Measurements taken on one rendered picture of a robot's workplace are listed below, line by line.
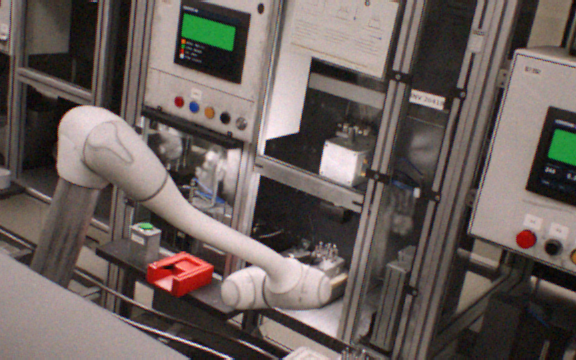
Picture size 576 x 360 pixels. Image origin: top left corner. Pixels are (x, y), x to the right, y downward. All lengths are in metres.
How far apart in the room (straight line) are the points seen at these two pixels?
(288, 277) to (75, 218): 0.53
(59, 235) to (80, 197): 0.10
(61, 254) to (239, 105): 0.68
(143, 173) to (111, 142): 0.10
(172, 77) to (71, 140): 0.63
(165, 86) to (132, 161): 0.74
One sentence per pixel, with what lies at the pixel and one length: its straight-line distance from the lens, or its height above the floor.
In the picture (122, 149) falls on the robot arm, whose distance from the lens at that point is 1.72.
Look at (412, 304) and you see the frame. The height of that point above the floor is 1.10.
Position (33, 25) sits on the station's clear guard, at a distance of 2.92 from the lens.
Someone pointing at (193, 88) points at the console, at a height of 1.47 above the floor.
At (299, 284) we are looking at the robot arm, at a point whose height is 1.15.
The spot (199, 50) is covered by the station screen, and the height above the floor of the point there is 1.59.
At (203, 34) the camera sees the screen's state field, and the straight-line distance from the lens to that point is 2.30.
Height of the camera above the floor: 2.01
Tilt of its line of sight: 19 degrees down
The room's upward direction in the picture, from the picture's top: 10 degrees clockwise
